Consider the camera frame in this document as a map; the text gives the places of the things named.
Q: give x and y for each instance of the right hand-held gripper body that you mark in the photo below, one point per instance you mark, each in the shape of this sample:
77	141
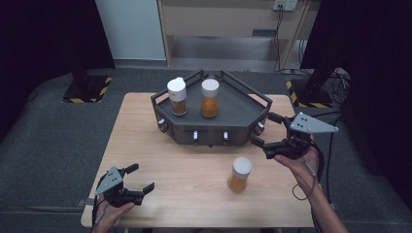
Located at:
307	124

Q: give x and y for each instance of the black stand with striped base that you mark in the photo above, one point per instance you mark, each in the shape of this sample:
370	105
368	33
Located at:
312	93
85	89

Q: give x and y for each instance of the person's left hand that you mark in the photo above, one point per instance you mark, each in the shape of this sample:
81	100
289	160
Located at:
108	216

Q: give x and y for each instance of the black curtain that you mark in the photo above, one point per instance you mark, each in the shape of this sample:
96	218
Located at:
382	64
39	39

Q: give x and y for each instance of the white panel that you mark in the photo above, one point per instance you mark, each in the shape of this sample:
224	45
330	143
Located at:
132	29

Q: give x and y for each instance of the person's right hand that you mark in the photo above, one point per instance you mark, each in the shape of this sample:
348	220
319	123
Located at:
304	168

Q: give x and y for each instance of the dark grey corner rack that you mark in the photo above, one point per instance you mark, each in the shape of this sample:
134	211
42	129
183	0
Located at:
236	110

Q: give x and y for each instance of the grey table bracket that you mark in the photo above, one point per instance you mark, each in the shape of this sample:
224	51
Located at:
85	202

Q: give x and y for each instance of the white power outlet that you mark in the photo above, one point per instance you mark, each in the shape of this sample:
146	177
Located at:
285	4

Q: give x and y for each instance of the spice bottle with flip lid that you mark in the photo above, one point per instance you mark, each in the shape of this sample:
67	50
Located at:
177	90

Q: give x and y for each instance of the white-capped orange spice bottle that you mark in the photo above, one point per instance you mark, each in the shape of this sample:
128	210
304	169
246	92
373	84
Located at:
210	106
241	168

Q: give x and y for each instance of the wooden cabinet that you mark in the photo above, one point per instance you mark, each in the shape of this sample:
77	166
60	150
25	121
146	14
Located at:
210	19

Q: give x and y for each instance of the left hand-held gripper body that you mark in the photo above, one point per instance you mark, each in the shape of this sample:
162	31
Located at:
110	181

